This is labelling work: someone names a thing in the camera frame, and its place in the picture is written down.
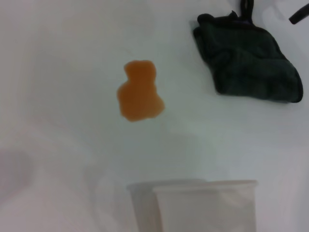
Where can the brown water stain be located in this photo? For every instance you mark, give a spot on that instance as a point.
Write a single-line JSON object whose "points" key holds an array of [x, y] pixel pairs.
{"points": [[140, 96]]}

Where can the dark blue rag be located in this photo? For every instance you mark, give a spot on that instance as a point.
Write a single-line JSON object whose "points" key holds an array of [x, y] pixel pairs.
{"points": [[246, 62]]}

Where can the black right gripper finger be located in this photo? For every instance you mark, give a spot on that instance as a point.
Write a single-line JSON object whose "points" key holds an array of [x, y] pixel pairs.
{"points": [[298, 15], [247, 10]]}

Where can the white paper cup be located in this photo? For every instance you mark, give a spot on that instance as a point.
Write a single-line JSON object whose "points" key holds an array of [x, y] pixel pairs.
{"points": [[205, 210]]}

